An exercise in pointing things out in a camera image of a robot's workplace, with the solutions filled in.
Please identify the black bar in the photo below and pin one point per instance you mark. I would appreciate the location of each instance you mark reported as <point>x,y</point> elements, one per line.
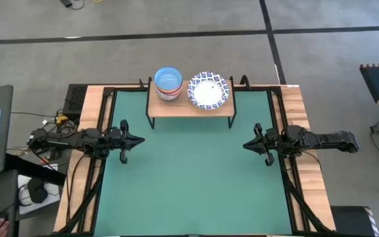
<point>35,169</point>

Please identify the red patterned bowl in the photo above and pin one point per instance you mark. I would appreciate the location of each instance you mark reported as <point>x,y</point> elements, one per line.
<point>173,93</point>

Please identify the black metal table frame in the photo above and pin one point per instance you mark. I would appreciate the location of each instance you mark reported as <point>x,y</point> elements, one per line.
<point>97,197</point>

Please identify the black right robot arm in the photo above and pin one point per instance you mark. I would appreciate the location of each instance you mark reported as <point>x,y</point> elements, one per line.
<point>327,142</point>

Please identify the black box with striped corner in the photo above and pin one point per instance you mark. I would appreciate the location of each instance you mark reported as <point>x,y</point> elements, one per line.
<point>350,222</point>

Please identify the green table mat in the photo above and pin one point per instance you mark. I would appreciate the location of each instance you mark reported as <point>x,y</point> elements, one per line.
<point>189,184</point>

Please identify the black perforated box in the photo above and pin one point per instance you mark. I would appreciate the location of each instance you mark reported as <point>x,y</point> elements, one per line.
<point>75,98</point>

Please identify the blue patterned paper plate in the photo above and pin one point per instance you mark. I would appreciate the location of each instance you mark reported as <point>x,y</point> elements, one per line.
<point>207,92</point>

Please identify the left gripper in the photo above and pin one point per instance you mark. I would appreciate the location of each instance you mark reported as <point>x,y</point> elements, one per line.
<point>123,140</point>

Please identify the white paper sheet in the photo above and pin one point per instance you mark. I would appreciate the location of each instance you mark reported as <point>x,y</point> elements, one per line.
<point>53,197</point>

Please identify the light blue bowl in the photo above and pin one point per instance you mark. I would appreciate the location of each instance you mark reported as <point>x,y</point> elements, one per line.
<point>168,78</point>

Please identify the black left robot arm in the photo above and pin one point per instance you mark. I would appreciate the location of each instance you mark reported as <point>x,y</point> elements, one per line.
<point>61,142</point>

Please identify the wooden shelf with black legs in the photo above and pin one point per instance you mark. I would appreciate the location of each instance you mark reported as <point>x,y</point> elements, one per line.
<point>176,108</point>

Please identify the yellow plug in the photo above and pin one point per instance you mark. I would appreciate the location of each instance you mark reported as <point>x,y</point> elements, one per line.
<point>62,119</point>

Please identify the black headphones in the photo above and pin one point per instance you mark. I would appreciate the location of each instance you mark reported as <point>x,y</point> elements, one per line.
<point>38,192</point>

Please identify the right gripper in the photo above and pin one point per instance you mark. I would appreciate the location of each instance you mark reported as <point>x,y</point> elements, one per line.
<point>268,141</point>

